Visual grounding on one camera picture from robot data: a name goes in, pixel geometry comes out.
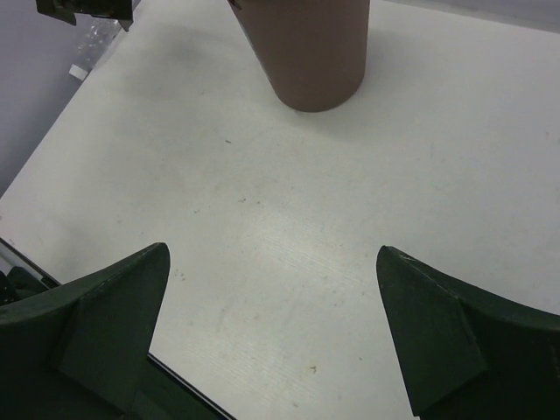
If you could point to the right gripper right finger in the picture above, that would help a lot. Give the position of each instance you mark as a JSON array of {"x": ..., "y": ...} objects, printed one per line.
[{"x": 464, "y": 352}]

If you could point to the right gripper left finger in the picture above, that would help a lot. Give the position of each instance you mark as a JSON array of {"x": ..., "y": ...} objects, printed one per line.
[{"x": 77, "y": 351}]

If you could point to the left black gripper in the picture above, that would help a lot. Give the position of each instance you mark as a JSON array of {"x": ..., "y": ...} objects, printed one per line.
[{"x": 66, "y": 10}]

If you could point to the brown plastic waste bin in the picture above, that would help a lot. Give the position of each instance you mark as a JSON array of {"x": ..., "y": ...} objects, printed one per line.
[{"x": 313, "y": 52}]

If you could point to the clear crumpled plastic bottle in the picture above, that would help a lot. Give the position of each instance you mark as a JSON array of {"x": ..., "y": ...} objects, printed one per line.
[{"x": 95, "y": 43}]

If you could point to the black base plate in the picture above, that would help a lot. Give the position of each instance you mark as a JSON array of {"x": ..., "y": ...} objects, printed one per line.
[{"x": 163, "y": 394}]

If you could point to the aluminium frame rail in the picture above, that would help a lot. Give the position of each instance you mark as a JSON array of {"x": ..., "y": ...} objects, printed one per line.
[{"x": 20, "y": 277}]

